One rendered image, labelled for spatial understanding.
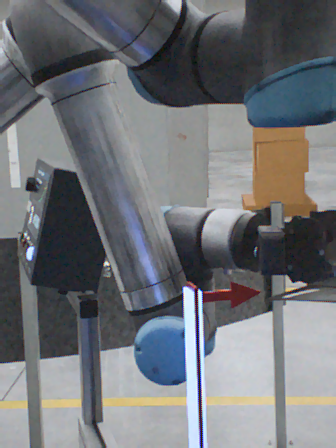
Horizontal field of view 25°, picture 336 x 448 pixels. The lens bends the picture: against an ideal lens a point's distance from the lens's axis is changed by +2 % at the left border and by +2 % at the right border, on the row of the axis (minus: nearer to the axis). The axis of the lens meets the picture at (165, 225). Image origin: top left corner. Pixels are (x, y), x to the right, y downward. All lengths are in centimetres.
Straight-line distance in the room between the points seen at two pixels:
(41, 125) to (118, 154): 602
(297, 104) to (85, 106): 30
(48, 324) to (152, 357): 167
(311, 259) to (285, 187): 799
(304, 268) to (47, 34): 37
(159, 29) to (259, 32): 10
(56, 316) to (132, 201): 169
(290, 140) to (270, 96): 823
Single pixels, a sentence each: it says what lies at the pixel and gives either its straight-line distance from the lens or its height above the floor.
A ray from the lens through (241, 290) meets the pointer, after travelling 67.
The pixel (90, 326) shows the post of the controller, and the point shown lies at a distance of 119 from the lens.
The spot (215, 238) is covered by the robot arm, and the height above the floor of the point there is 119.
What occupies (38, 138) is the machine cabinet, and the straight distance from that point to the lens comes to 684.
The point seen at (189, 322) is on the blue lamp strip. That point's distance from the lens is 66.
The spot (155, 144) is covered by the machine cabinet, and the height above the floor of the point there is 100.
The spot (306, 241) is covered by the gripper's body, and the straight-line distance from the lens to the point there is 85.
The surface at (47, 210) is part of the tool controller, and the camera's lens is 120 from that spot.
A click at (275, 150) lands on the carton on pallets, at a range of 878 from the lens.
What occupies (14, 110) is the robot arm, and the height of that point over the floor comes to 134.
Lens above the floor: 135
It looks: 9 degrees down
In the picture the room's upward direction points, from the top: 2 degrees counter-clockwise
